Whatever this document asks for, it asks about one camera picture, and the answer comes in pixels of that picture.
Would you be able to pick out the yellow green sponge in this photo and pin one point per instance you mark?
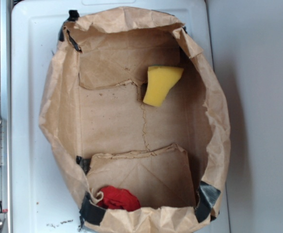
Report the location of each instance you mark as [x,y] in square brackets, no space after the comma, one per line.
[161,79]

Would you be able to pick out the brown paper bag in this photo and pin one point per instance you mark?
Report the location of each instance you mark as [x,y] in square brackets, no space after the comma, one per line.
[113,49]

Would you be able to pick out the red cloth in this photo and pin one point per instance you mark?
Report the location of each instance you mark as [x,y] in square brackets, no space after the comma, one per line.
[115,198]

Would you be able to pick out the aluminium frame rail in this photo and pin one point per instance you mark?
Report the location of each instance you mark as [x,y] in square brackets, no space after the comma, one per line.
[5,115]

